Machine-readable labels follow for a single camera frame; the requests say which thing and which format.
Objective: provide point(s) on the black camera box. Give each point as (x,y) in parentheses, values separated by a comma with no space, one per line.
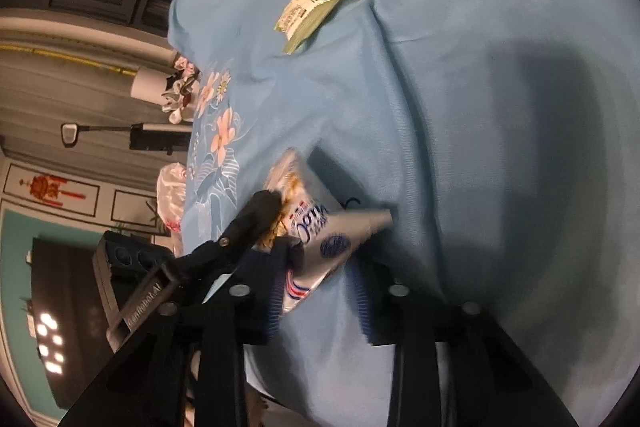
(120,263)

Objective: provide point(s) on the light blue floral tablecloth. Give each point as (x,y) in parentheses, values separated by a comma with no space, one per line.
(502,134)

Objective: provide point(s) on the red chinese knot decoration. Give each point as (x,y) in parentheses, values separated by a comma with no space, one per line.
(50,189)

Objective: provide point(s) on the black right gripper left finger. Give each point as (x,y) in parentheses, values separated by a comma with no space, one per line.
(191,347)

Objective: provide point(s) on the black television screen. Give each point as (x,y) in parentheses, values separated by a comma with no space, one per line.
(70,321)

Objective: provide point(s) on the white blue snack packet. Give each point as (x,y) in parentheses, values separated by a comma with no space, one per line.
(311,215)

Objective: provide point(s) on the pale green snack packet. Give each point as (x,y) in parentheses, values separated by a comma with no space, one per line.
(300,19)

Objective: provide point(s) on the white red plastic bag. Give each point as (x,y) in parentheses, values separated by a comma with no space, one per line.
(171,195)

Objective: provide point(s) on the white vase with flowers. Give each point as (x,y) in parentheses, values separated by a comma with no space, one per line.
(175,93)

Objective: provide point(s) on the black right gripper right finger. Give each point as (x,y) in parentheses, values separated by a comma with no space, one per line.
(452,366)

